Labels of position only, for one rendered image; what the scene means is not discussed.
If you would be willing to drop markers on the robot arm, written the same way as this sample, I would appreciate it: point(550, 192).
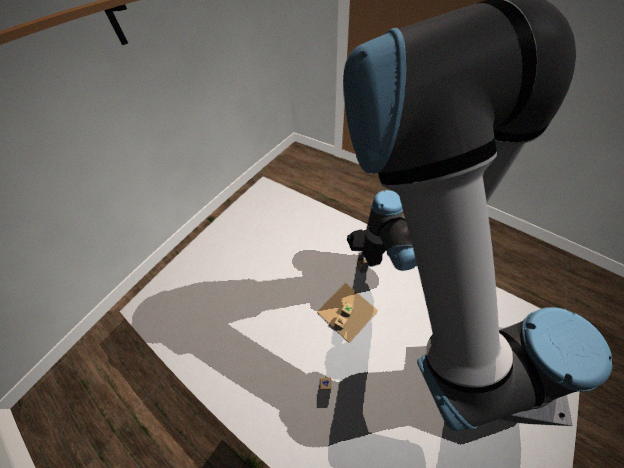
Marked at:
point(415, 99)

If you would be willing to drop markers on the tan flat mat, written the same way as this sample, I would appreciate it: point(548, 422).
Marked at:
point(360, 316)

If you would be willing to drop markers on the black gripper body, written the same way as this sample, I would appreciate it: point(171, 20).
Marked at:
point(360, 243)

